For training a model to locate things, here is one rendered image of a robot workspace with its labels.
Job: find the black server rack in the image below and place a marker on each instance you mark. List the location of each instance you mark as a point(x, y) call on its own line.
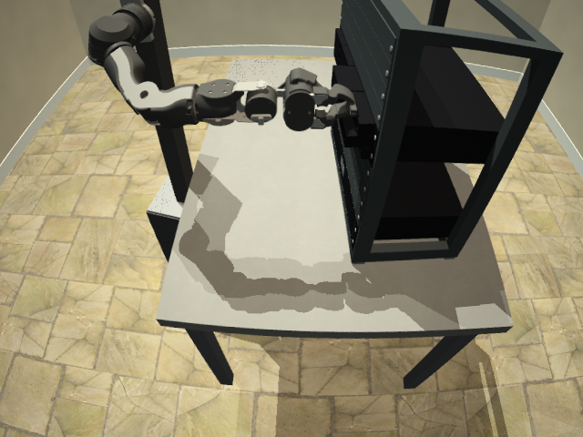
point(379, 47)

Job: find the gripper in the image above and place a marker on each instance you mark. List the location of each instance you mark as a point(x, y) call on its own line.
point(299, 104)

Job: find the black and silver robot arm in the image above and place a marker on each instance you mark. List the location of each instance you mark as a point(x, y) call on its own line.
point(109, 39)

